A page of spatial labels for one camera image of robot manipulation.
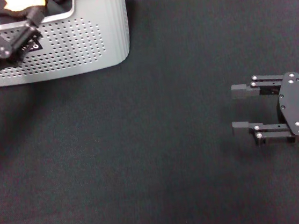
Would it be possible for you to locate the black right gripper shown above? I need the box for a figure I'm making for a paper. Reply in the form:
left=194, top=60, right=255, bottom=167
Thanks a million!
left=225, top=70, right=299, bottom=152

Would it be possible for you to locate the yellow and grey towel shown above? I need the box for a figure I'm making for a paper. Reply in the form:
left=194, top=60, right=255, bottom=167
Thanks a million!
left=1, top=0, right=49, bottom=13

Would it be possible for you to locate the grey perforated storage box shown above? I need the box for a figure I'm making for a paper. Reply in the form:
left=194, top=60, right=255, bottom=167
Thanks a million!
left=0, top=0, right=135, bottom=88

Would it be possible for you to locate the black tablecloth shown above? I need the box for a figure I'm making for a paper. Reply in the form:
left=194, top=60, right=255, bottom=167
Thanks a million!
left=0, top=0, right=299, bottom=224

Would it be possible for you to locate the dark cloth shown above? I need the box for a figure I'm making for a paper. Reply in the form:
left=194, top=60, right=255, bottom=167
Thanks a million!
left=0, top=0, right=77, bottom=25

